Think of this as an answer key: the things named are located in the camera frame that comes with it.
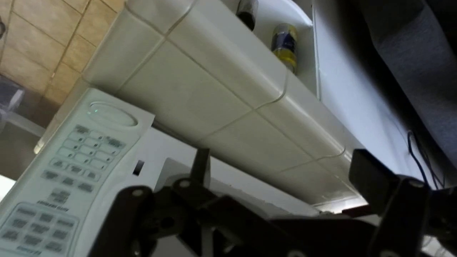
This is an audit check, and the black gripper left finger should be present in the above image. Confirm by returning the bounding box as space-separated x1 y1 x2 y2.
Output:
88 148 268 257

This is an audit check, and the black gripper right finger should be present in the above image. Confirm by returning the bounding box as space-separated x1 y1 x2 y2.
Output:
348 149 457 257

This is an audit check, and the white microwave oven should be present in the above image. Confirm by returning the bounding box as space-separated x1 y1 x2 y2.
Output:
0 88 326 257

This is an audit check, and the dark blue sofa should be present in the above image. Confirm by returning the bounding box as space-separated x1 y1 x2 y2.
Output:
354 0 457 169

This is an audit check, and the grey plastic box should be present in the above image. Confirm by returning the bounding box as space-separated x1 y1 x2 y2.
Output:
0 76 51 141

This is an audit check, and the yellow blue drink can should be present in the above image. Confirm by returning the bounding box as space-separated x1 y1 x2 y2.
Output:
270 25 300 76

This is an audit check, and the black bowl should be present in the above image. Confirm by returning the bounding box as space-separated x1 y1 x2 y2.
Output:
236 0 257 32

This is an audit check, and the black hanging cable bundle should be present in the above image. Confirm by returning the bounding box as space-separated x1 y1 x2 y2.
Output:
406 131 447 191

